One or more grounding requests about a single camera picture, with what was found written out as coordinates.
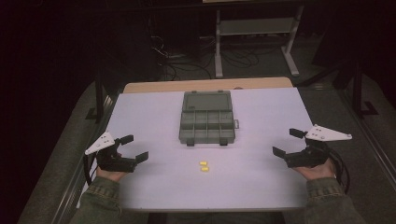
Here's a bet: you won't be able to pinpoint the black metal stand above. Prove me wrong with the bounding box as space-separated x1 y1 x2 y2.
350 61 380 119
85 74 109 124

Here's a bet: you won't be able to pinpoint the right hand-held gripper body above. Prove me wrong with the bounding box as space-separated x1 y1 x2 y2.
283 123 353 169

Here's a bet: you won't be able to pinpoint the clear plastic organizer box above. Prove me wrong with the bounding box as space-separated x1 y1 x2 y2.
178 90 240 147

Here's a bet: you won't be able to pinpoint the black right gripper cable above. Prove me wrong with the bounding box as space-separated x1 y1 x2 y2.
326 145 352 196

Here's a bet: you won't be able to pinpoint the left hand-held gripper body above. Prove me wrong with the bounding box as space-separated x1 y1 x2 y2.
84 131 138 174

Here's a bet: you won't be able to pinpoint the white metal desk frame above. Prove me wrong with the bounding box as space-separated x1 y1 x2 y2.
214 4 305 79

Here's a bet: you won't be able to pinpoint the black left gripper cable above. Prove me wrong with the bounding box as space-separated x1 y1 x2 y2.
82 153 98 187

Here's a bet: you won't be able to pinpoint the black floor cables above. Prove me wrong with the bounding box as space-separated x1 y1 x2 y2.
150 35 260 82

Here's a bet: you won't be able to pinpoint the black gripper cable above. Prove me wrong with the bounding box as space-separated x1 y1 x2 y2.
82 153 98 187
326 145 352 196

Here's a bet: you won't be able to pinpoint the person's right hand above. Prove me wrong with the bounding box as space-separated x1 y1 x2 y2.
293 158 337 182

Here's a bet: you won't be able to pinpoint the person's left hand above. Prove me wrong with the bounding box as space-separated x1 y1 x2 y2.
95 167 129 183

